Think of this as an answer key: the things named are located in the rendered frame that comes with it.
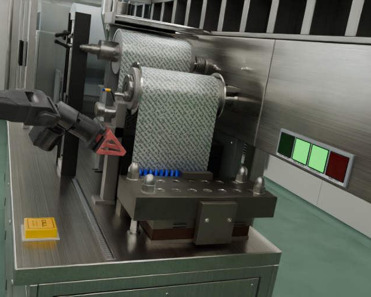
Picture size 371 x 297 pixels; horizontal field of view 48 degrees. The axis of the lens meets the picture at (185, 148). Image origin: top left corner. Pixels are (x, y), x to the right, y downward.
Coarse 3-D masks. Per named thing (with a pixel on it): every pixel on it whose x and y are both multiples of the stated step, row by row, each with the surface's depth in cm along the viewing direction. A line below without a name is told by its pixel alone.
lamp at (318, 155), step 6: (312, 150) 96; (318, 150) 94; (324, 150) 92; (312, 156) 96; (318, 156) 94; (324, 156) 92; (312, 162) 95; (318, 162) 94; (324, 162) 92; (318, 168) 94
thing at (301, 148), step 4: (296, 140) 101; (300, 140) 99; (296, 144) 101; (300, 144) 99; (304, 144) 98; (308, 144) 97; (296, 148) 101; (300, 148) 99; (304, 148) 98; (308, 148) 97; (296, 152) 101; (300, 152) 99; (304, 152) 98; (308, 152) 97; (296, 156) 101; (300, 156) 99; (304, 156) 98; (300, 160) 99; (304, 160) 98
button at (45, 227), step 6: (24, 222) 100; (30, 222) 99; (36, 222) 100; (42, 222) 100; (48, 222) 101; (54, 222) 101; (24, 228) 99; (30, 228) 96; (36, 228) 97; (42, 228) 97; (48, 228) 98; (54, 228) 98; (30, 234) 96; (36, 234) 96; (42, 234) 97; (48, 234) 98; (54, 234) 98
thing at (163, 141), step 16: (144, 112) 113; (144, 128) 114; (160, 128) 116; (176, 128) 118; (192, 128) 120; (208, 128) 122; (144, 144) 115; (160, 144) 117; (176, 144) 119; (192, 144) 121; (208, 144) 123; (144, 160) 117; (160, 160) 119; (176, 160) 120; (192, 160) 123
